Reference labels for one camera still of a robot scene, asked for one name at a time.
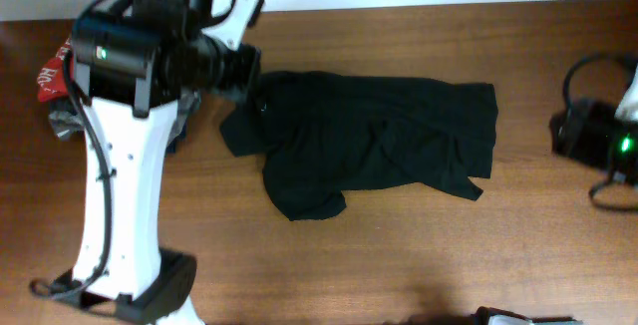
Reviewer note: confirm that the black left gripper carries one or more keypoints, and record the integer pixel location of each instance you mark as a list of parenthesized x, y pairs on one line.
[(247, 71)]

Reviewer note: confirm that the grey folded garment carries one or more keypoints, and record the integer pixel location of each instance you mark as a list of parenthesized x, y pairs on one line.
[(64, 120)]

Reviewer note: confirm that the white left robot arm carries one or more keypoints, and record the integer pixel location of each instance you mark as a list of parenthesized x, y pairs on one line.
[(126, 72)]

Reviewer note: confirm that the red folded shirt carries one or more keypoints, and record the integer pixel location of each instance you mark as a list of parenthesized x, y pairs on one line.
[(50, 79)]

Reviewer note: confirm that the black t-shirt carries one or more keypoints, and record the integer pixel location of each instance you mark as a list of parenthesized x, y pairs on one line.
[(322, 134)]

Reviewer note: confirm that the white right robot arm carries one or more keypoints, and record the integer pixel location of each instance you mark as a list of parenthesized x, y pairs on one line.
[(625, 111)]

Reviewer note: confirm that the dark navy folded garment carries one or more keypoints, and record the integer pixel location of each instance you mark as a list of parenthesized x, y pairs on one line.
[(177, 140)]

